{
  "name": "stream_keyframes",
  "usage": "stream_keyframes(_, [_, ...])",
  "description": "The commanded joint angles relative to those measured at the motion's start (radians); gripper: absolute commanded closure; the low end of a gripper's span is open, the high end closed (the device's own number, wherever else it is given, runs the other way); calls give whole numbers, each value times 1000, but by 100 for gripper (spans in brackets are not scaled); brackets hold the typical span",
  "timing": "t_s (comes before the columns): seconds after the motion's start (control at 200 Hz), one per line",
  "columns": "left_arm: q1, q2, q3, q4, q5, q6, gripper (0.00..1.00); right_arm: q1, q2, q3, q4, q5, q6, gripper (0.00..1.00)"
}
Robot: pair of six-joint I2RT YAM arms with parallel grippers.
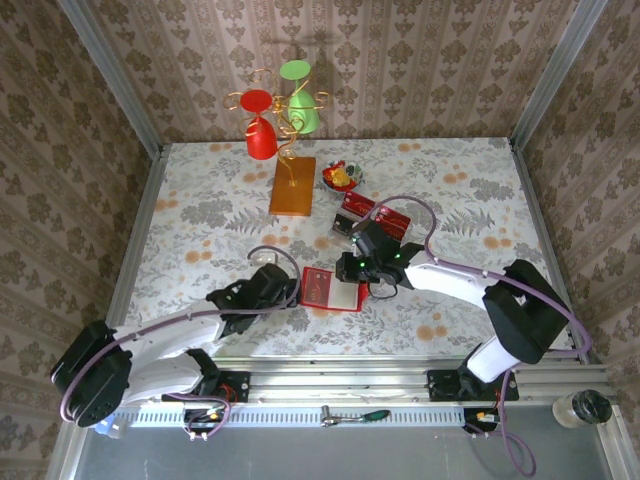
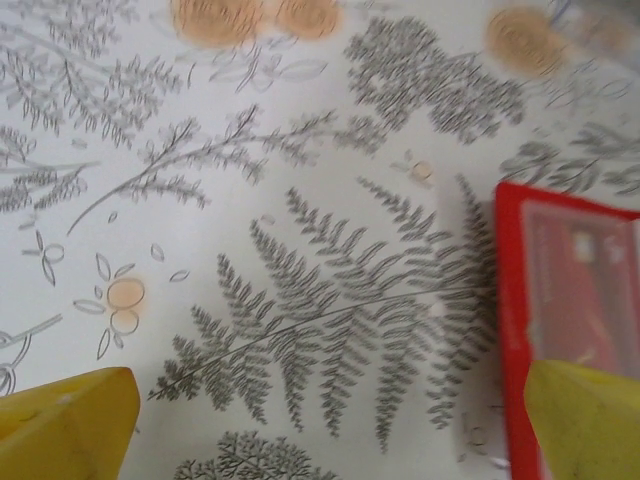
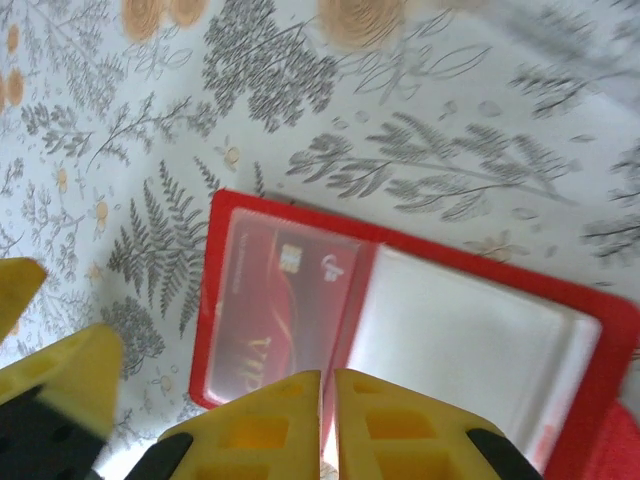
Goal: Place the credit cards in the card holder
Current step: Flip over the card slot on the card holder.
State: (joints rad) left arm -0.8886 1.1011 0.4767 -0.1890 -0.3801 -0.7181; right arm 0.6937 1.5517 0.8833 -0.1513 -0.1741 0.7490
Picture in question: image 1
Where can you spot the red card holder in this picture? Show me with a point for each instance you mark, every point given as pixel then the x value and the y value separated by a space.
pixel 345 297

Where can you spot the black credit card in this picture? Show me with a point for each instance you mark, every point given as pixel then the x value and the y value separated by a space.
pixel 341 226

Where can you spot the red VIP credit card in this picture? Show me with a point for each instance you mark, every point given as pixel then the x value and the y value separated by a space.
pixel 357 202

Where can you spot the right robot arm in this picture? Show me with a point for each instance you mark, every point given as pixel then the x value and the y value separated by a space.
pixel 445 282

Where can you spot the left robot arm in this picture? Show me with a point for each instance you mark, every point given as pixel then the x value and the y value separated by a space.
pixel 165 335

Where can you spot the yellow candy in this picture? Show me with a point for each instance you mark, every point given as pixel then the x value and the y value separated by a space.
pixel 341 177

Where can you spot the floral print tablecloth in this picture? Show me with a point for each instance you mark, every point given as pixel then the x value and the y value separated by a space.
pixel 200 225

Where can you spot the leaf patterned ceramic bowl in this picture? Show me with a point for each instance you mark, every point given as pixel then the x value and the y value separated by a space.
pixel 357 172

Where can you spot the red candy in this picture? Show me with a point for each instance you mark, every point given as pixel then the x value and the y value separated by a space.
pixel 329 173

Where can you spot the black wiring junction board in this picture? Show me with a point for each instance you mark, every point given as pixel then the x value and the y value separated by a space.
pixel 482 417
pixel 205 417

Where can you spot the red wine glass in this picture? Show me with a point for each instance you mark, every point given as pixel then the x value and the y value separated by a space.
pixel 261 142

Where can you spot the green wine glass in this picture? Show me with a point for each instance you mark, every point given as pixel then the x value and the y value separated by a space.
pixel 302 107

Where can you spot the blue white plastic connector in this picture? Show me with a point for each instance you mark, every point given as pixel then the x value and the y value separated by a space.
pixel 117 430

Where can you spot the clear cup black lid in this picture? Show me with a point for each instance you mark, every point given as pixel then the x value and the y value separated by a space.
pixel 592 406

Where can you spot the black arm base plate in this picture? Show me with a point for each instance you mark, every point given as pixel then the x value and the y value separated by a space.
pixel 240 385
pixel 442 385

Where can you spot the aluminium extrusion rail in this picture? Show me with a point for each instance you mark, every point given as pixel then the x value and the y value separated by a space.
pixel 350 385

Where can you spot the aluminium side rail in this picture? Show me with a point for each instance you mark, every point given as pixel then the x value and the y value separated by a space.
pixel 543 225
pixel 141 225

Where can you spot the aluminium frame post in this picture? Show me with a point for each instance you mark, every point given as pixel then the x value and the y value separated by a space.
pixel 113 75
pixel 556 75

